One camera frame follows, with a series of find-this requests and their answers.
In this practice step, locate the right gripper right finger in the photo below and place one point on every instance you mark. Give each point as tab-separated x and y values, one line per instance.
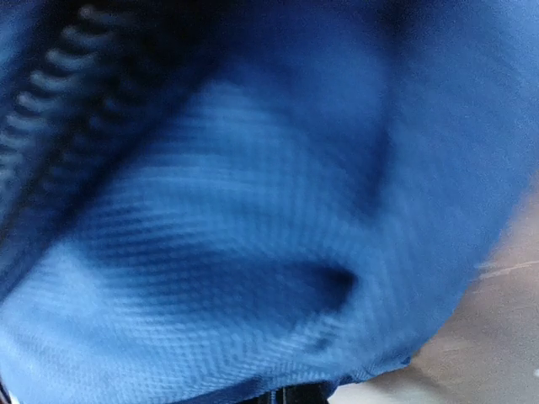
318	393

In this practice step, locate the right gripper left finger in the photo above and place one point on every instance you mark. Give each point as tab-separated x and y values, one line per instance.
269	397

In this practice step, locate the navy blue student backpack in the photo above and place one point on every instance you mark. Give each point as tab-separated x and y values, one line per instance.
203	201

